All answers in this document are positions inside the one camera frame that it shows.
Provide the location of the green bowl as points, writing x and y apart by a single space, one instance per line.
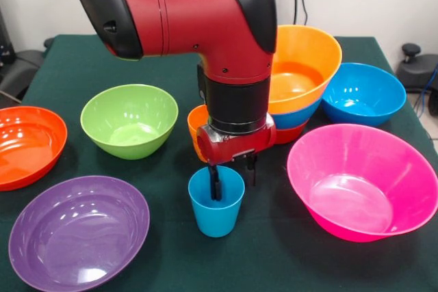
130 134

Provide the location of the blue cup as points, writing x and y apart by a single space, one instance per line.
216 216

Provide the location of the large red-orange bowl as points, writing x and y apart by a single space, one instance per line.
24 148

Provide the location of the purple bowl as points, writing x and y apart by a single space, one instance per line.
75 237

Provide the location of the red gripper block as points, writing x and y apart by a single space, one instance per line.
236 146

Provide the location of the small red bowl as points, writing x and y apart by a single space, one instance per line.
289 134

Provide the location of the large orange bowl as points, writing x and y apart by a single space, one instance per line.
308 52

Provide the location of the dark green table cloth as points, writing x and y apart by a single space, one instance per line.
85 59

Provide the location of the blue cone-shaped bowl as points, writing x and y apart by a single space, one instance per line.
294 116

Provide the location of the blue round bowl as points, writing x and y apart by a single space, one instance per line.
366 100

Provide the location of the orange cup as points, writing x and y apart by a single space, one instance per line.
195 148
196 121

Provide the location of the pink bowl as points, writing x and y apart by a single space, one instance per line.
352 196

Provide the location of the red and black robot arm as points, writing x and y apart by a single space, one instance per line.
205 15

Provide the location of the black pedestal foot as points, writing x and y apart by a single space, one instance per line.
417 69
20 69

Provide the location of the black equipment box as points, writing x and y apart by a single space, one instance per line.
5 39

